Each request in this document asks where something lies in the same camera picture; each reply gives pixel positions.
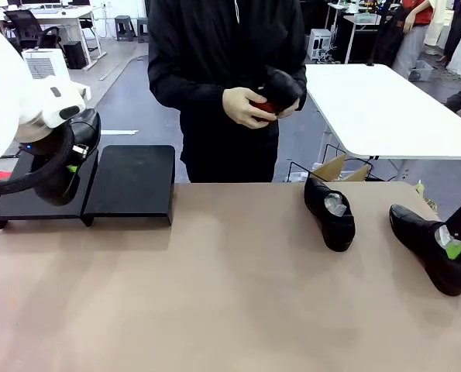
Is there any person's right forearm black sleeve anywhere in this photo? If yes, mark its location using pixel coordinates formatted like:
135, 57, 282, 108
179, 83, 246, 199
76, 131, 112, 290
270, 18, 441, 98
147, 69, 231, 117

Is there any red-brown wooden shoe brush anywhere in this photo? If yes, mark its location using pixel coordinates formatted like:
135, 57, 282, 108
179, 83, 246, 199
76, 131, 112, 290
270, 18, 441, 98
252, 100, 278, 119

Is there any person's torso black jacket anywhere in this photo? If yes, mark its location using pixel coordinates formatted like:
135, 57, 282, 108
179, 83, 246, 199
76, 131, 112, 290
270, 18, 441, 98
146, 0, 308, 184

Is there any white computer case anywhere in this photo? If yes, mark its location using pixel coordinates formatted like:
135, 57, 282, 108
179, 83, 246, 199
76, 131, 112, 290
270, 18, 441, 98
309, 29, 334, 62

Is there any grey plastic stool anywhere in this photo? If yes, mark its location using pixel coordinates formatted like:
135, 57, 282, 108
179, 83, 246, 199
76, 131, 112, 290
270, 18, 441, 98
115, 15, 136, 42
136, 17, 150, 43

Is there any black office chair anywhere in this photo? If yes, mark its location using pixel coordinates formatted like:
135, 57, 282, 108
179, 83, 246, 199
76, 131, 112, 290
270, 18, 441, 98
3, 9, 63, 53

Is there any large white table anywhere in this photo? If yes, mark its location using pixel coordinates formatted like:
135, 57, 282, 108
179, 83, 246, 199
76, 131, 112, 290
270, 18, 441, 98
304, 63, 461, 160

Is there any white crumpled stuffing paper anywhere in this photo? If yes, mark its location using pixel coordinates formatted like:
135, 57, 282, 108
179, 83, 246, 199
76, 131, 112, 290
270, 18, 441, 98
323, 192, 349, 216
434, 226, 454, 249

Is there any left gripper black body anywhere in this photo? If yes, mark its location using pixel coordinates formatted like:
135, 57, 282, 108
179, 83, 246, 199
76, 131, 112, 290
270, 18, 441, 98
19, 133, 67, 157

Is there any person's left forearm black sleeve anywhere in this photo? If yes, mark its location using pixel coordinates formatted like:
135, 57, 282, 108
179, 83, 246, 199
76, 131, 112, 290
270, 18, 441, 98
287, 64, 308, 102

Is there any brown cardboard box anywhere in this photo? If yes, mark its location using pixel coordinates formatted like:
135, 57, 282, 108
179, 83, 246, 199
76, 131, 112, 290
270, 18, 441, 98
310, 153, 371, 183

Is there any grey plastic bin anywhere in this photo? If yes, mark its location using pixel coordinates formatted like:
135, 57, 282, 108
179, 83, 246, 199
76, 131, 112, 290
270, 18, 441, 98
408, 60, 435, 81

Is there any white air purifier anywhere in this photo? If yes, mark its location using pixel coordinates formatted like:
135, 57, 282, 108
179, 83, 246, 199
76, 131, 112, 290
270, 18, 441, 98
22, 48, 69, 81

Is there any person's right hand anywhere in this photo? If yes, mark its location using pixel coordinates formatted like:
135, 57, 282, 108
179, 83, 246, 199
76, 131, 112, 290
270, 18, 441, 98
222, 87, 280, 129

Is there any black computer tower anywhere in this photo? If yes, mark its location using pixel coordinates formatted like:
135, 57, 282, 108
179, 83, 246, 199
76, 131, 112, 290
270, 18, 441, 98
63, 40, 88, 70

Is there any person's left hand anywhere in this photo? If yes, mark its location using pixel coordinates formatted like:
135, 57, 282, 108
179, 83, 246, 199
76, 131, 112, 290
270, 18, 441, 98
278, 96, 301, 118

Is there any cream hanging garment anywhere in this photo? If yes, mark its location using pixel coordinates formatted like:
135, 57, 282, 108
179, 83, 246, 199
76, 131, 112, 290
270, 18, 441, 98
423, 0, 454, 47

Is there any background person red shirt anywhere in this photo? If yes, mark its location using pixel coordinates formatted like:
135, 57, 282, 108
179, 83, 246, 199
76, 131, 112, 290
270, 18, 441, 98
392, 0, 436, 81

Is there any yellow green plastic piece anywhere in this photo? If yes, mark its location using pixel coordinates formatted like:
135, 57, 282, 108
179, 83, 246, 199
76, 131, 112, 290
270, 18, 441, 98
415, 180, 440, 213

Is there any black leather dress shoe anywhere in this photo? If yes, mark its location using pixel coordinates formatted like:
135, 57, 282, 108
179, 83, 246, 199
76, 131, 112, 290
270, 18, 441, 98
388, 204, 461, 298
303, 177, 357, 253
257, 64, 304, 115
33, 108, 101, 207

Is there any white office desk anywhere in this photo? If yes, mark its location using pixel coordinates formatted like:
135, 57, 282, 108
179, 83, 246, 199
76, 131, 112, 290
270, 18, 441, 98
0, 5, 108, 71

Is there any black wire rack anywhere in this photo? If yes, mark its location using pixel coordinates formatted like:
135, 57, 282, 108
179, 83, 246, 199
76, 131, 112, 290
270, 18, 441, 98
287, 143, 375, 183

